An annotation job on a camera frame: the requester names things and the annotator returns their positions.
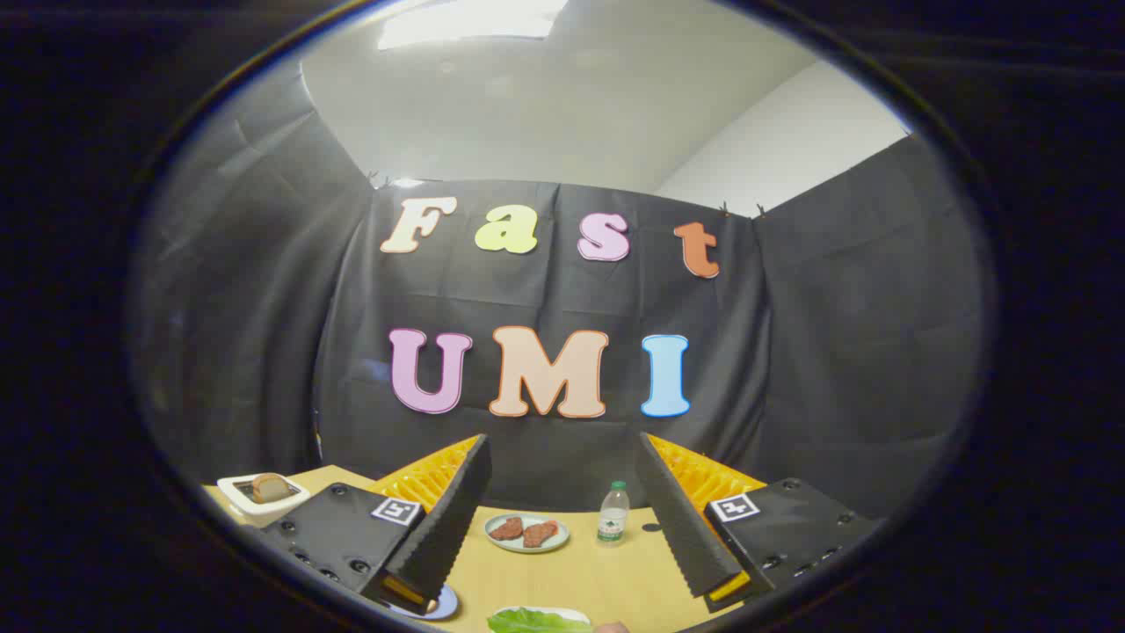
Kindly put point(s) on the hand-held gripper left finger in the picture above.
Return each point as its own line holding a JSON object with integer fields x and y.
{"x": 453, "y": 519}

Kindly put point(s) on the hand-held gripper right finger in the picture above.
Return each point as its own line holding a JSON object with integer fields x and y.
{"x": 681, "y": 519}

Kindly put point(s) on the green lettuce leaf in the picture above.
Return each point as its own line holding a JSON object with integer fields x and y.
{"x": 532, "y": 622}

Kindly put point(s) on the brown crust bread slice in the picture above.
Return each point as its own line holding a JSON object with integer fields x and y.
{"x": 270, "y": 486}

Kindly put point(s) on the brown meat patty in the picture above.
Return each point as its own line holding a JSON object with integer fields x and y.
{"x": 540, "y": 534}
{"x": 506, "y": 528}

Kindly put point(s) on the clear water bottle green label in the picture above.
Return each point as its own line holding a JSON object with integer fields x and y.
{"x": 613, "y": 520}

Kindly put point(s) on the pale green plate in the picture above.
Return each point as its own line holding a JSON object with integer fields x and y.
{"x": 527, "y": 547}

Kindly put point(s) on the blue plate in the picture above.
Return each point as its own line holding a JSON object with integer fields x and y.
{"x": 445, "y": 605}

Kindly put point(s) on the white plate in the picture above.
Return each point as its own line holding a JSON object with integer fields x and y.
{"x": 567, "y": 610}

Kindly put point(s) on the white toaster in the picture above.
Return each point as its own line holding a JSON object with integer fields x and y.
{"x": 237, "y": 492}

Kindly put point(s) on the black backdrop cloth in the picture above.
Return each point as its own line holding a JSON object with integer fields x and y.
{"x": 545, "y": 299}

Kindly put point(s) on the ceiling light panel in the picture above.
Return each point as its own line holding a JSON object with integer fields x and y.
{"x": 475, "y": 19}

